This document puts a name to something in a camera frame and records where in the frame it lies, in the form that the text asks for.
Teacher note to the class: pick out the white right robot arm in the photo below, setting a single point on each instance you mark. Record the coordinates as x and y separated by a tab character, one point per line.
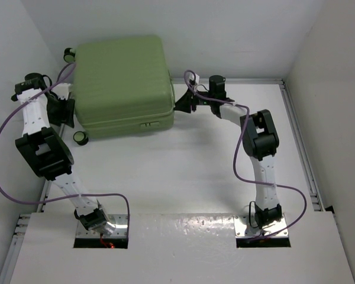
259	139

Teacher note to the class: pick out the green suitcase blue lining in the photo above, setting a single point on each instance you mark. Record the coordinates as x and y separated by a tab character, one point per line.
123	86

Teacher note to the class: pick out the metal base plate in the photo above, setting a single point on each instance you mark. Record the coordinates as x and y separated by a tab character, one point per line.
244	230
118	229

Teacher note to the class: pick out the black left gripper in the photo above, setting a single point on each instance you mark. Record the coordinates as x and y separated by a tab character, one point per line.
67	117

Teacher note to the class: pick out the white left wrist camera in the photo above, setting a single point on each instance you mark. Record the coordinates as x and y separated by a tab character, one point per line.
63	90

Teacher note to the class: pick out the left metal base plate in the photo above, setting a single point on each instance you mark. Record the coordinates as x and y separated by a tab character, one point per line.
118	229

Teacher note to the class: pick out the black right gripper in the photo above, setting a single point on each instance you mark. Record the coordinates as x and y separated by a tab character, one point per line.
186	103

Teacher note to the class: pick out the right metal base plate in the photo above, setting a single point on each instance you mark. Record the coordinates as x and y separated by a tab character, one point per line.
244	230

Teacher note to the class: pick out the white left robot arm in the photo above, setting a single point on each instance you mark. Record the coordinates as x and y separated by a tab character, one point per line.
45	151

